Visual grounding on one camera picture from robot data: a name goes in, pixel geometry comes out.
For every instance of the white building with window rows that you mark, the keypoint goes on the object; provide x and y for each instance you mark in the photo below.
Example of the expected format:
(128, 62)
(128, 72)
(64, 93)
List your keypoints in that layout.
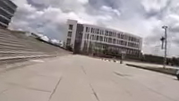
(106, 38)

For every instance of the grey concrete slab plaza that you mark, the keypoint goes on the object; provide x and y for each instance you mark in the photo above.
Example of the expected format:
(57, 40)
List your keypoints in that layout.
(99, 88)

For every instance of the low concrete kerb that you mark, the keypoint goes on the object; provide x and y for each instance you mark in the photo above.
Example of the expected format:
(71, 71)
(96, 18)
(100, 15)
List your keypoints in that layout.
(152, 68)

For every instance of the row of trees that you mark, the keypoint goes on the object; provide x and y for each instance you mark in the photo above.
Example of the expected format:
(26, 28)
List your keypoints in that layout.
(157, 58)

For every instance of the tall lamp pole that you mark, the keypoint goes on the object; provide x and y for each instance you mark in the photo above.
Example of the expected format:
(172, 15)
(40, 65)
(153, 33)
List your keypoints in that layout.
(164, 47)

